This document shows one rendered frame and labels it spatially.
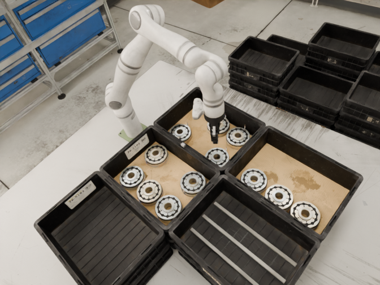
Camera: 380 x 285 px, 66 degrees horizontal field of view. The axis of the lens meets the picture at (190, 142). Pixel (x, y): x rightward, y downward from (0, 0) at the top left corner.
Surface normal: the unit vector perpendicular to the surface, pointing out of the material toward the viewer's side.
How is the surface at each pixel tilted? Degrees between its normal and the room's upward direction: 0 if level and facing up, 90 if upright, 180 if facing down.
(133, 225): 0
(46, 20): 90
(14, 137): 0
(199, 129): 0
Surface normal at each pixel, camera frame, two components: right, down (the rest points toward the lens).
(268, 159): -0.11, -0.60
